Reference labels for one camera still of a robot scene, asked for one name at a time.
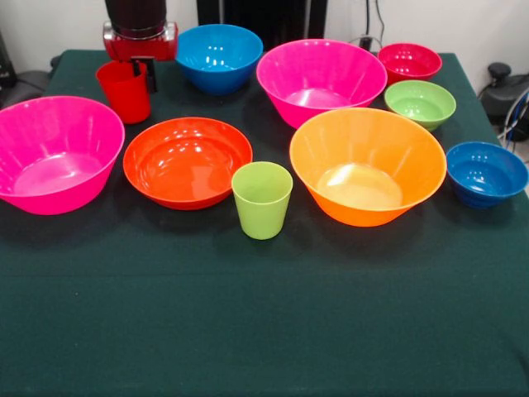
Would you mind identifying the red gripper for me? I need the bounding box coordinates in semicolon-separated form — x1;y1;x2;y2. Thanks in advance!
102;21;179;93

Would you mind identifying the red cup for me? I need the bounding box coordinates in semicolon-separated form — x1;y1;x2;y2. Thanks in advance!
95;60;152;125

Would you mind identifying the orange-red bowl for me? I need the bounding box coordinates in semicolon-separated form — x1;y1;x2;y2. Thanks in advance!
122;117;254;211

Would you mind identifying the green cup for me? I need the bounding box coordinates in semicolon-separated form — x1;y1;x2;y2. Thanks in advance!
231;161;294;241

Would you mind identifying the large orange bowl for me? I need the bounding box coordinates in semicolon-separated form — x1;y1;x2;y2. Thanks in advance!
288;107;448;228

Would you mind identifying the light blue bowl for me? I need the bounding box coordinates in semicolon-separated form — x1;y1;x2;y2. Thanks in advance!
175;23;265;97

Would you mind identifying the large pink bowl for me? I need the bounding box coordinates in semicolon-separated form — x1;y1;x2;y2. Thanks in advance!
255;38;388;130
0;95;126;217

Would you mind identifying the dark green tablecloth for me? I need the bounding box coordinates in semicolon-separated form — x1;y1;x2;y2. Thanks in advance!
0;48;529;397

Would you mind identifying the small crimson bowl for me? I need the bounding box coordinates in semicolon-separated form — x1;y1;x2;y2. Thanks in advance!
377;42;443;86

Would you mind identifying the small green bowl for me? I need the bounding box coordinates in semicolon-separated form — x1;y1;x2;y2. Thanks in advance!
384;79;457;132

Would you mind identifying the small dark blue bowl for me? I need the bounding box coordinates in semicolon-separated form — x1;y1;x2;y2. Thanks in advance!
446;141;529;209

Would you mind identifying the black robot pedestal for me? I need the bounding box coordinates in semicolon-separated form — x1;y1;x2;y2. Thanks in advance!
197;0;331;50

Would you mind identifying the black cable with plug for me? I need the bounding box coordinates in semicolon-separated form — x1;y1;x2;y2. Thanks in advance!
357;0;386;51

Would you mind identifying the tangle of cables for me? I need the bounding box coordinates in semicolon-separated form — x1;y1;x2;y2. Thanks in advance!
495;89;529;144

